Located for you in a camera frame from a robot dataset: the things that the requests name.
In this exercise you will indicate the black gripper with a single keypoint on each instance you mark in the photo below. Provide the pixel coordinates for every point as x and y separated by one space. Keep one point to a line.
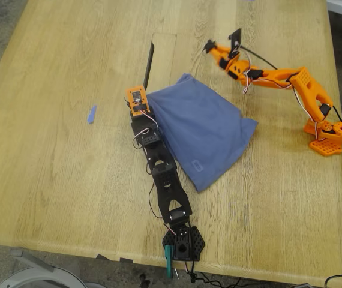
147 70

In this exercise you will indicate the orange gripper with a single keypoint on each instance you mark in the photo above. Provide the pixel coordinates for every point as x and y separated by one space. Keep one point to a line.
221 55

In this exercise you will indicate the blue printed T-shirt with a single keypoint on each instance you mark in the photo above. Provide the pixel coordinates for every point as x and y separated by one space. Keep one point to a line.
201 129

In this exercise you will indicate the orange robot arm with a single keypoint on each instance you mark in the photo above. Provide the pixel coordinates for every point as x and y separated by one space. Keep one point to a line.
309 90

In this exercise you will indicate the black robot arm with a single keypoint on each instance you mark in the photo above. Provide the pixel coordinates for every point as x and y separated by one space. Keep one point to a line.
166 180

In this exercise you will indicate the blue tape piece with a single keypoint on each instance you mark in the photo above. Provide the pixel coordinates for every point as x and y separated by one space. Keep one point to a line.
91 115

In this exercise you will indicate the green table clamp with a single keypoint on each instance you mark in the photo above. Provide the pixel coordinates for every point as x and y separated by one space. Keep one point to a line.
168 267

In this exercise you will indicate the black chair caster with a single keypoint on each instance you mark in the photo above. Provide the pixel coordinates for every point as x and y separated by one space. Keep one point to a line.
144 282

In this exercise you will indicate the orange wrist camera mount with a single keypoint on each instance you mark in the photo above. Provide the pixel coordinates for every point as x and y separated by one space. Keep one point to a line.
137 90

